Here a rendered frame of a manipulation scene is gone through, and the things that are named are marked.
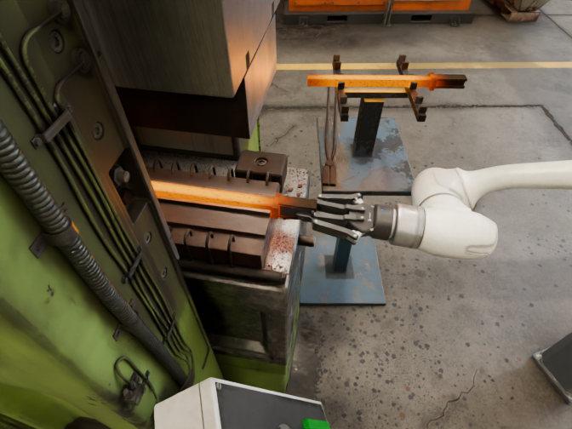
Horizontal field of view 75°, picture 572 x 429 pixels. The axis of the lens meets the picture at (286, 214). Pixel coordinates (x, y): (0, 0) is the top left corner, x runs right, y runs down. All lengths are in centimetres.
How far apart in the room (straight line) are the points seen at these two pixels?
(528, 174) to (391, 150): 56
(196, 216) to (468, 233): 56
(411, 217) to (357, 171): 50
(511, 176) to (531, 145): 210
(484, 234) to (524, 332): 125
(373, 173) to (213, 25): 93
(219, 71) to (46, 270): 27
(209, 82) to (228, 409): 35
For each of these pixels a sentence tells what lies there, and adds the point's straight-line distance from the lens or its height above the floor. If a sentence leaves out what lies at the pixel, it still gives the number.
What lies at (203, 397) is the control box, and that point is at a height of 120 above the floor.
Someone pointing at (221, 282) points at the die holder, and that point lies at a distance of 81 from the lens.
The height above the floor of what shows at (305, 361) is 0.
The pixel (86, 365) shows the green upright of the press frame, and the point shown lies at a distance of 54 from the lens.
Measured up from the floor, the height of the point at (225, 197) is 101.
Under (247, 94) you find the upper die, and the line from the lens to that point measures 51.
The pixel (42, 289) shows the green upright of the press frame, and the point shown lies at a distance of 44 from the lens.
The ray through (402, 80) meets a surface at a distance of 120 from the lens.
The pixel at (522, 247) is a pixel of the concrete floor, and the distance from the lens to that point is 233.
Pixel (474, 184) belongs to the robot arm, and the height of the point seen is 101.
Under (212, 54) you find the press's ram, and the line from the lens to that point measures 43.
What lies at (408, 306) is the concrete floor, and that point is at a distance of 189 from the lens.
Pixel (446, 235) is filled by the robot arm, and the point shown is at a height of 102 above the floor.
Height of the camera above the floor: 160
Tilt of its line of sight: 49 degrees down
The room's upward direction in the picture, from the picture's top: straight up
